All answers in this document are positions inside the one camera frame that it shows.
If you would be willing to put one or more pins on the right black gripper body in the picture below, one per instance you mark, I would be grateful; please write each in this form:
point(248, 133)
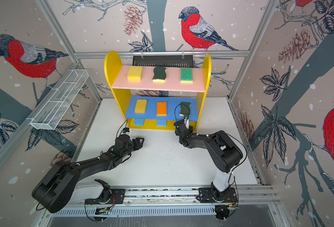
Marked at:
point(189, 131)

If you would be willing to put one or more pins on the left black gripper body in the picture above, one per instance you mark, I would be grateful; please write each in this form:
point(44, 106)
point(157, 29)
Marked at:
point(129, 150)

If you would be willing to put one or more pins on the dark green wavy sponge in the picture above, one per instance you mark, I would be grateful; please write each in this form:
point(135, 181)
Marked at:
point(160, 75)
point(185, 108)

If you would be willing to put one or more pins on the blue sponge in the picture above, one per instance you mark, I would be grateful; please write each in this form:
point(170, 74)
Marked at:
point(161, 123)
point(138, 122)

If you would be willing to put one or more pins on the orange sponge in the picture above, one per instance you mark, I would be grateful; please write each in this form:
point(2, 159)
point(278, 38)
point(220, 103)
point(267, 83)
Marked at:
point(161, 109)

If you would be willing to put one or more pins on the yellow orange-tinted sponge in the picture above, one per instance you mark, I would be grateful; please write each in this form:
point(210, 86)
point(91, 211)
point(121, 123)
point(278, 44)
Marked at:
point(140, 107)

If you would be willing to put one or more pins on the bright green sponge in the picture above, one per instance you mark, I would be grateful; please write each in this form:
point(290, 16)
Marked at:
point(186, 75)

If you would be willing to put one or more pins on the plain yellow sponge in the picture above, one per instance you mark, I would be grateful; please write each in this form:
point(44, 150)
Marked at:
point(134, 73)

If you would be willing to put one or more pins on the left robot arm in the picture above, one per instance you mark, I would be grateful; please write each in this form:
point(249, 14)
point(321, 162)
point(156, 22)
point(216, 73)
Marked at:
point(55, 190)

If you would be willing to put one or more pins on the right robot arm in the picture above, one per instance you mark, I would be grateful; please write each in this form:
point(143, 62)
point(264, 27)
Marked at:
point(222, 148)

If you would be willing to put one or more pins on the yellow shelf unit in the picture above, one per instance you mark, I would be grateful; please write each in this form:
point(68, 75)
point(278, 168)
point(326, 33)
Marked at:
point(121, 88)

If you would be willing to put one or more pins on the black perforated metal tray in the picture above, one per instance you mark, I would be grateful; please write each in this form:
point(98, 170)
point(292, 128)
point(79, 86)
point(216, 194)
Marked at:
point(179, 61)

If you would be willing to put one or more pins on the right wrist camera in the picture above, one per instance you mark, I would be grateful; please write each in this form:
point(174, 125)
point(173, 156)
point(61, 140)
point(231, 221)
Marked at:
point(186, 120)

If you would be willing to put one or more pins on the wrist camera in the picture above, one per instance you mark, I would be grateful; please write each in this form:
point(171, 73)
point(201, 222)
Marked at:
point(126, 130)
point(186, 120)

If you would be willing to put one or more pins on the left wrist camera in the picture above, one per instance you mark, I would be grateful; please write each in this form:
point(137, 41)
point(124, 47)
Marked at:
point(126, 130)

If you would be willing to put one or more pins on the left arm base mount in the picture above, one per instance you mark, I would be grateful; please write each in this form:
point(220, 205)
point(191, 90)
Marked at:
point(113, 196)

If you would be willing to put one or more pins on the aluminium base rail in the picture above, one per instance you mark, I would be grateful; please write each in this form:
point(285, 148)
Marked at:
point(170, 195)

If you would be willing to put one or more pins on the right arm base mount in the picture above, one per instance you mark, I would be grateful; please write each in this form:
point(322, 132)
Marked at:
point(212, 195)

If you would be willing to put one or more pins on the white wire mesh basket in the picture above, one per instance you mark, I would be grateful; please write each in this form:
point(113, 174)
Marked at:
point(61, 98)

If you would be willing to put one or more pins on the horizontal aluminium frame bar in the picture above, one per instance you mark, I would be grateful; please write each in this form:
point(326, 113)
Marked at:
point(101, 55)

